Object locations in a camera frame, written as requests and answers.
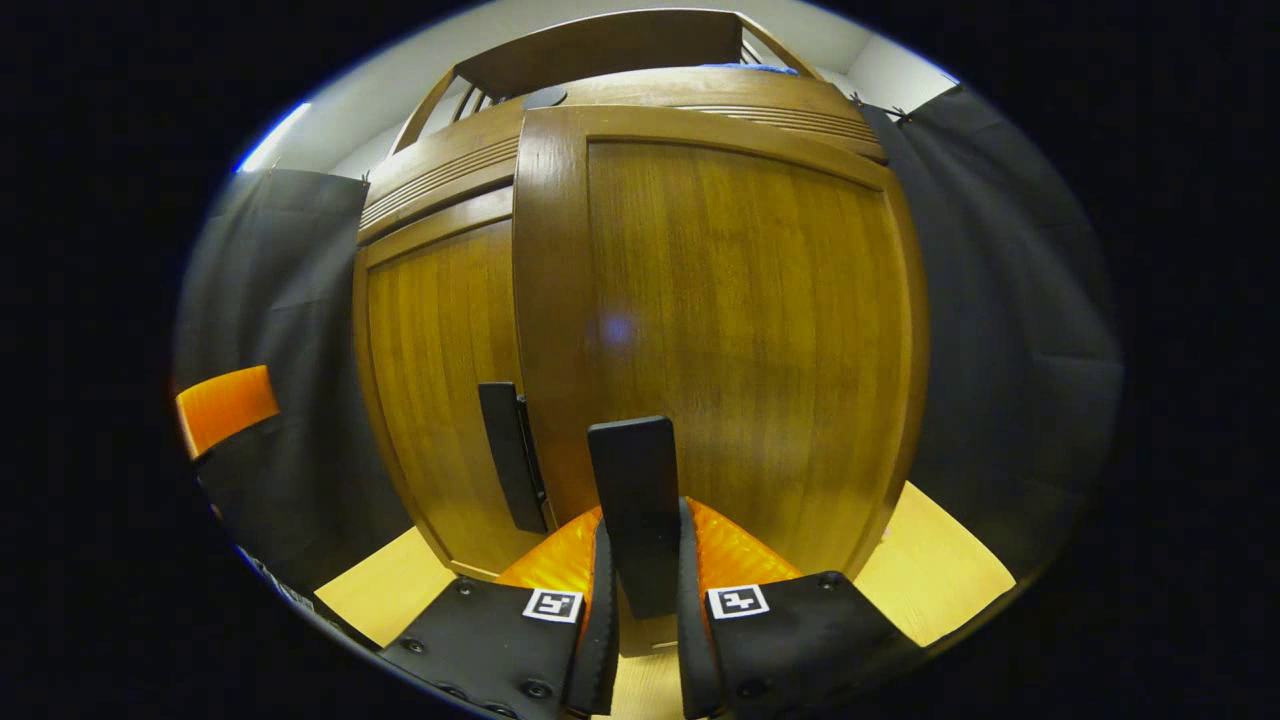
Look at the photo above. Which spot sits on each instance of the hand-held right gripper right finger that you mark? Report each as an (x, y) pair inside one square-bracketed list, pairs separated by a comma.
[(690, 640)]

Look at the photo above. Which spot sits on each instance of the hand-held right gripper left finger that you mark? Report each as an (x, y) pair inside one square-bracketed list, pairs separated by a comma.
[(603, 620)]

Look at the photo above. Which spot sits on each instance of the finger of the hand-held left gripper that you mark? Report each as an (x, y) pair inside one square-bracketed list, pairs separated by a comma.
[(225, 405)]

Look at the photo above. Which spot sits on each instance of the wooden shoe cabinet door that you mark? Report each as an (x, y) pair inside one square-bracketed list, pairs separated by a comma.
[(740, 330), (440, 380)]

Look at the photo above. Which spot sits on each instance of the wooden double-door shoe cabinet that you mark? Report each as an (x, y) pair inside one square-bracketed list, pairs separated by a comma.
[(600, 45)]

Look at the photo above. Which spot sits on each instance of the wooden drawer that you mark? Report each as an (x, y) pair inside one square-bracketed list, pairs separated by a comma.
[(440, 175)]

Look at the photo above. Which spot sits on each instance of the black round drawer knob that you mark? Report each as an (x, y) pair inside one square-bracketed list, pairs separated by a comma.
[(545, 97)]

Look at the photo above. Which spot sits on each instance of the blue folded towel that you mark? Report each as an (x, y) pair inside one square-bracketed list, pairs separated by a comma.
[(750, 68)]

